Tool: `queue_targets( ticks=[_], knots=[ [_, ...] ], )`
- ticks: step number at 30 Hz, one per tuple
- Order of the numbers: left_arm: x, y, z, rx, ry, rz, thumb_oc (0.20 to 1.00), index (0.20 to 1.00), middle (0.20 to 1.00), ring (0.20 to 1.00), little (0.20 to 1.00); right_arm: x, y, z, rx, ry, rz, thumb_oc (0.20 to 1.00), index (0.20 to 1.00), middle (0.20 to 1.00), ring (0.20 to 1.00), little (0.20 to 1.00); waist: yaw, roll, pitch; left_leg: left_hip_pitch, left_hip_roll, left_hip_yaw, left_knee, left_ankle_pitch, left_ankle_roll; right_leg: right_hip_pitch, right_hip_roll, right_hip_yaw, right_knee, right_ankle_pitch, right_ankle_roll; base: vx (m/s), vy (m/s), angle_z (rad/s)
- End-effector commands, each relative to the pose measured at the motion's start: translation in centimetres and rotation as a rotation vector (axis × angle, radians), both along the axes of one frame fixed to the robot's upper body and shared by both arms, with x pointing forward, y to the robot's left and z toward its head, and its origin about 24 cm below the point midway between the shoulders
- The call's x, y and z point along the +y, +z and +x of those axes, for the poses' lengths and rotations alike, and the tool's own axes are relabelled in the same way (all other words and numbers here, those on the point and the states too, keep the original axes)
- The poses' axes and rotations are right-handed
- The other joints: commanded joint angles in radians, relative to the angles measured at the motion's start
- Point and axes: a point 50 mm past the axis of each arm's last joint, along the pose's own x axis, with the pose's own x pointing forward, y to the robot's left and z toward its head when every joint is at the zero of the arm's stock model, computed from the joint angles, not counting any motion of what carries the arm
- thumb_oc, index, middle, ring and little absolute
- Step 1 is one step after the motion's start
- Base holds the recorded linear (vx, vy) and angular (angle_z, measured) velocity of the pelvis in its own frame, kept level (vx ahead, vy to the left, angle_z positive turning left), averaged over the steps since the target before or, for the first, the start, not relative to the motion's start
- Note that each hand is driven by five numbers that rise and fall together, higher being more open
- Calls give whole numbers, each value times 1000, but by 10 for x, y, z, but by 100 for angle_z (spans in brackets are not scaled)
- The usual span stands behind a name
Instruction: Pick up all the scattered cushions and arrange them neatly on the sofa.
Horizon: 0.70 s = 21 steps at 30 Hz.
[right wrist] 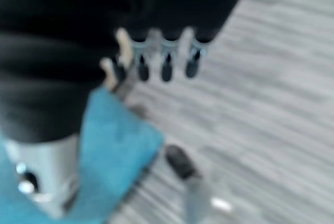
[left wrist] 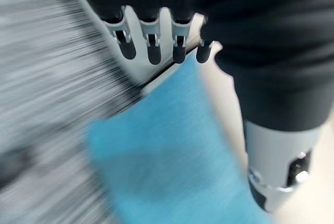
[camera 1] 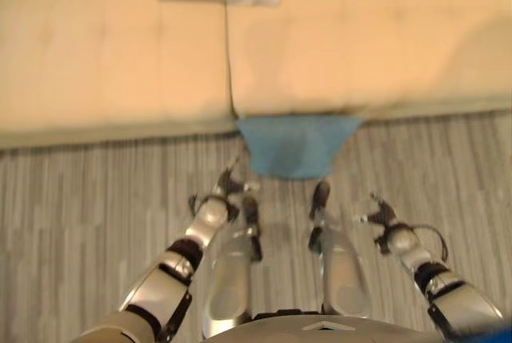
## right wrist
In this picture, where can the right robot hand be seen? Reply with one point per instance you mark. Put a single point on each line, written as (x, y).
(65, 51)

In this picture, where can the blue cushion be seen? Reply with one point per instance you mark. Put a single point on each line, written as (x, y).
(109, 156)

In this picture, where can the beige wooden furniture leg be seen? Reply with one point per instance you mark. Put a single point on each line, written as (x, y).
(108, 72)
(125, 45)

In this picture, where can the dark robot foot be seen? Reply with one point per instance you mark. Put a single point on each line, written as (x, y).
(181, 162)

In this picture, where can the silver robot leg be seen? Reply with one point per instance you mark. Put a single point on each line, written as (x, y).
(201, 203)

